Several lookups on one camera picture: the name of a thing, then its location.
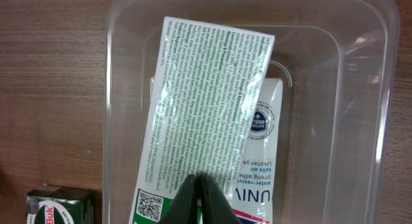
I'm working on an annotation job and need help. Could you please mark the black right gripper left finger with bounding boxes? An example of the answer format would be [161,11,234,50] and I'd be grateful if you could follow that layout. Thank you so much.
[158,174,197,224]

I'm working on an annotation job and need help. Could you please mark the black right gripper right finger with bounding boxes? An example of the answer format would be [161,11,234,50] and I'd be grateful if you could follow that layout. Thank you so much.
[200,174,241,224]

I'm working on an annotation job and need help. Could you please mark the white Hansaplast plaster box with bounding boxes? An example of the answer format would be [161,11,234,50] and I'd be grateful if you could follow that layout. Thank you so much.
[149,76,284,224]

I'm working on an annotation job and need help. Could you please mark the white green medicine box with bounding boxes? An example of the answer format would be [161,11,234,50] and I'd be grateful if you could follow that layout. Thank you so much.
[129,17,275,223]

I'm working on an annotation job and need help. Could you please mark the clear plastic container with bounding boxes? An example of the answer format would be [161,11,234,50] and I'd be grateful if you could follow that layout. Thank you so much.
[102,0,400,223]

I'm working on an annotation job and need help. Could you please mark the green Zam-Buk box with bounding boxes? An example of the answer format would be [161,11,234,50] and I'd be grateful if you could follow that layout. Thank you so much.
[26,184,95,224]

